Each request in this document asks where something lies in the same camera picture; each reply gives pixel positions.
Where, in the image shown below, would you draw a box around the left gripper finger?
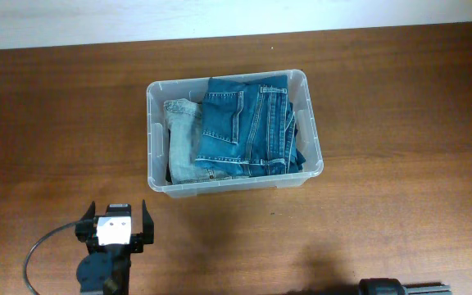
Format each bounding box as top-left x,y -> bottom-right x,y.
80,201 -> 96,222
142,200 -> 155,244

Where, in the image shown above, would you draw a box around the clear plastic storage bin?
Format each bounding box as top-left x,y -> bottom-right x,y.
146,69 -> 325,198

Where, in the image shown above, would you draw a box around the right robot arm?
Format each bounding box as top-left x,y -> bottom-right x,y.
358,278 -> 452,295

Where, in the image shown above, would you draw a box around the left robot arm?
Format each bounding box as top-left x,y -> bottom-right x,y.
75,202 -> 155,295

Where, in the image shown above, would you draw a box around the light blue jeans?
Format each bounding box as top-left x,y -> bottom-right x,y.
164,98 -> 243,184

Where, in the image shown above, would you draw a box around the dark blue jeans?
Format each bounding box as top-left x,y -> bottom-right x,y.
195,75 -> 306,177

